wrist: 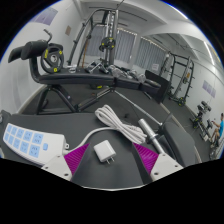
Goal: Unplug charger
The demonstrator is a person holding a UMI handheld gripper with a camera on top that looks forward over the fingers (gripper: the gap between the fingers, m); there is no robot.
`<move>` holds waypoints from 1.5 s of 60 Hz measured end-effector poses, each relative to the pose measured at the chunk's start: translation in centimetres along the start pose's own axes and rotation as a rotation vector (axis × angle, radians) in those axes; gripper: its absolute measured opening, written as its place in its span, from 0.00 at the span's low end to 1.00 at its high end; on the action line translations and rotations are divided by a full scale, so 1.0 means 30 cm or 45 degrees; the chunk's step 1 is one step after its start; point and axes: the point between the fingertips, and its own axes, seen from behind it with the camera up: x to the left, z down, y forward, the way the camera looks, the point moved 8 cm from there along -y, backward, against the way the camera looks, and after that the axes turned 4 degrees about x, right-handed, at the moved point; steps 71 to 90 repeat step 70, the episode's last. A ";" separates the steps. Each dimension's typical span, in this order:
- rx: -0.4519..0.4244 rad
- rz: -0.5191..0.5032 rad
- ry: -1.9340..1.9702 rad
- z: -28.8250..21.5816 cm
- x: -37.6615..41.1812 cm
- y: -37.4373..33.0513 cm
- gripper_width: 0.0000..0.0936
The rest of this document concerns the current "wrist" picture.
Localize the black yellow weight plate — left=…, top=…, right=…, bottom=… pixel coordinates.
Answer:
left=98, top=36, right=116, bottom=52
left=40, top=44, right=65, bottom=74

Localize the dumbbell rack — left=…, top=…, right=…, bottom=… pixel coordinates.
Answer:
left=189, top=101, right=214, bottom=139

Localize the black bench pad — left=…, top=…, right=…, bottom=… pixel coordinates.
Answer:
left=159, top=121, right=198, bottom=168

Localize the silver barbell bar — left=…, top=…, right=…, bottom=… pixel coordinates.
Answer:
left=114, top=89, right=168, bottom=156

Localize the grey cable machine frame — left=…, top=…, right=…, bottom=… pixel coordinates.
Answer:
left=66, top=8, right=121, bottom=68

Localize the white power strip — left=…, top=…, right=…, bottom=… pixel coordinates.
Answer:
left=2, top=122, right=69, bottom=167

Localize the long ceiling light strip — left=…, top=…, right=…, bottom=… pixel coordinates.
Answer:
left=203, top=41, right=216, bottom=66

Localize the black weight bench with rollers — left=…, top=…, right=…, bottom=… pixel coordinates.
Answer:
left=7, top=28, right=168, bottom=114

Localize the large purple wall poster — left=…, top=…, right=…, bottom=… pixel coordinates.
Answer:
left=31, top=6, right=59, bottom=26

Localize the grey dumbbell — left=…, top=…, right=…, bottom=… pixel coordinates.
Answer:
left=108, top=64, right=128, bottom=79
left=128, top=69, right=147, bottom=84

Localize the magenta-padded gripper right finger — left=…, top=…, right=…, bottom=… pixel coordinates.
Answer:
left=131, top=143, right=184, bottom=186

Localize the white coiled power cable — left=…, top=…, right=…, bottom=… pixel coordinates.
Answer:
left=64, top=104, right=148, bottom=150

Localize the grey window curtain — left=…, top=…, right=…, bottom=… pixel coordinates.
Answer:
left=83, top=24, right=136, bottom=64
left=134, top=37, right=168, bottom=71

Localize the white charger block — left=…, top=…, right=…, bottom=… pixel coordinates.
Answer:
left=93, top=139, right=117, bottom=164

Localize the black power rack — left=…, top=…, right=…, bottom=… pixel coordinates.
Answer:
left=159, top=51, right=196, bottom=108

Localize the small purple wall poster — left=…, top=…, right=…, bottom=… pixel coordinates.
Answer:
left=202, top=79, right=214, bottom=98

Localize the black upright bench panel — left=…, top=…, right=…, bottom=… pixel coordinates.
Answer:
left=143, top=69, right=171, bottom=104

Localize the person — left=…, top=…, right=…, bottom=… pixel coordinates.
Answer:
left=209, top=112, right=224, bottom=149

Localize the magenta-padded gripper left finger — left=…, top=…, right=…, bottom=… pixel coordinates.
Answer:
left=41, top=143, right=93, bottom=188

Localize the silver triangle cable handle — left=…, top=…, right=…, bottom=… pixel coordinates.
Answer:
left=84, top=60, right=104, bottom=74

